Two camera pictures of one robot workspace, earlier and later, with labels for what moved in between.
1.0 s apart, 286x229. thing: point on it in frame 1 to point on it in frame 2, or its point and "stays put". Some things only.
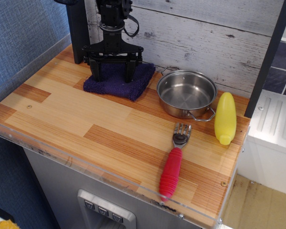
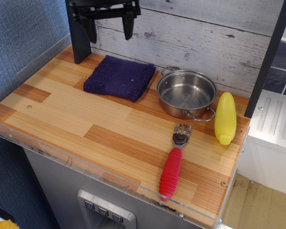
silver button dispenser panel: (96, 212) stays put
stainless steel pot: (183, 93) stays put
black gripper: (113, 48) to (97, 9)
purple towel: (113, 80) stays put
